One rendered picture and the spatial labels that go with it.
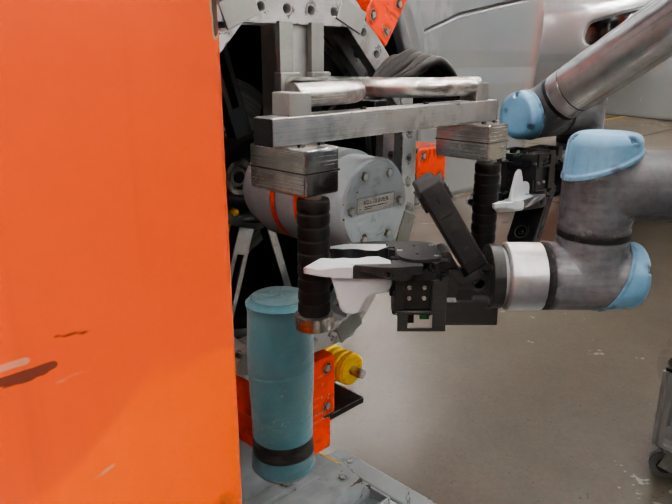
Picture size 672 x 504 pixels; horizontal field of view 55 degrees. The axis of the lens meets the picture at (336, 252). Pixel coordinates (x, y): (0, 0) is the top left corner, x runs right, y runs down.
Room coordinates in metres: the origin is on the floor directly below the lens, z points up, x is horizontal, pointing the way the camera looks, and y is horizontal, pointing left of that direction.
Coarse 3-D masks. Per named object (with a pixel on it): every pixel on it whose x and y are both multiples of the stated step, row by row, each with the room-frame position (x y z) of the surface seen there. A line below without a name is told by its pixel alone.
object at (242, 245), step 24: (240, 48) 1.23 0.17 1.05; (336, 72) 1.12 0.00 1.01; (240, 96) 0.99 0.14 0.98; (240, 120) 0.99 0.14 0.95; (240, 144) 1.04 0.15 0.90; (336, 144) 1.21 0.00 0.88; (360, 144) 1.17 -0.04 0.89; (240, 216) 1.03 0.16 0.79; (240, 240) 0.98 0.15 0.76; (264, 240) 1.04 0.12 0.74; (288, 240) 1.22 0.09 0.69; (240, 264) 0.98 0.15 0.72; (264, 264) 1.20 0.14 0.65; (288, 264) 1.17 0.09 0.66; (240, 288) 0.98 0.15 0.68; (240, 312) 1.04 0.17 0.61; (240, 336) 0.95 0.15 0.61
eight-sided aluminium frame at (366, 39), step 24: (240, 0) 0.86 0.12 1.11; (264, 0) 0.89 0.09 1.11; (288, 0) 0.92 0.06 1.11; (312, 0) 0.95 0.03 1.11; (336, 0) 0.99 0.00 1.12; (240, 24) 0.86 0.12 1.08; (264, 24) 0.94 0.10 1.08; (336, 24) 0.99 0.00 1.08; (360, 24) 1.02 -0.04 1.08; (336, 48) 1.06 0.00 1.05; (360, 48) 1.02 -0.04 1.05; (384, 48) 1.06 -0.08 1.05; (360, 72) 1.08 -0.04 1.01; (384, 144) 1.13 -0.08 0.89; (408, 144) 1.11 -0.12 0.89; (408, 168) 1.11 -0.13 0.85; (408, 192) 1.11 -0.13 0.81; (408, 216) 1.11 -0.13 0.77; (408, 240) 1.11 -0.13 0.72; (336, 312) 1.02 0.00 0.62; (360, 312) 1.03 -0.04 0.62; (336, 336) 0.99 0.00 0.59; (240, 360) 0.84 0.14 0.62
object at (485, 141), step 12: (444, 132) 0.93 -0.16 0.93; (456, 132) 0.92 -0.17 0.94; (468, 132) 0.91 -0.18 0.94; (480, 132) 0.89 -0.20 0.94; (492, 132) 0.89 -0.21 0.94; (504, 132) 0.91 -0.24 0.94; (444, 144) 0.93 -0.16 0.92; (456, 144) 0.92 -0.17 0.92; (468, 144) 0.91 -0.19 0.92; (480, 144) 0.89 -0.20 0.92; (492, 144) 0.89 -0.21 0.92; (504, 144) 0.91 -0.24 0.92; (456, 156) 0.92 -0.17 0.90; (468, 156) 0.90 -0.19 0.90; (480, 156) 0.89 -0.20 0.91; (492, 156) 0.89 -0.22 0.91; (504, 156) 0.91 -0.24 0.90
